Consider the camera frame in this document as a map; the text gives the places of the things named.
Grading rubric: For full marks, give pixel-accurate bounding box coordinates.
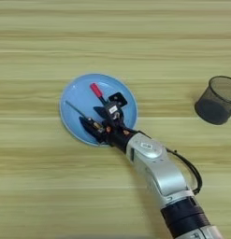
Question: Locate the black mesh pen cup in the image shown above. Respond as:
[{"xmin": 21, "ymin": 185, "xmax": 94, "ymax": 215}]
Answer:
[{"xmin": 194, "ymin": 75, "xmax": 231, "ymax": 126}]

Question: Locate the blue round plate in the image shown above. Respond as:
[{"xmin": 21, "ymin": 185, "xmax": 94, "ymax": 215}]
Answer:
[{"xmin": 59, "ymin": 73, "xmax": 139, "ymax": 148}]

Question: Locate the black box white label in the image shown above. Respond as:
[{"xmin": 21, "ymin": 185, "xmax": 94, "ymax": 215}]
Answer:
[{"xmin": 103, "ymin": 100, "xmax": 124, "ymax": 121}]

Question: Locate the red marker pen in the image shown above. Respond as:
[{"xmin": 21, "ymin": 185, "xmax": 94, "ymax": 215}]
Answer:
[{"xmin": 90, "ymin": 82, "xmax": 109, "ymax": 106}]

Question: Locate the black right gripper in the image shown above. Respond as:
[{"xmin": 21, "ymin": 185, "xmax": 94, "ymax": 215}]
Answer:
[{"xmin": 78, "ymin": 105, "xmax": 138, "ymax": 154}]

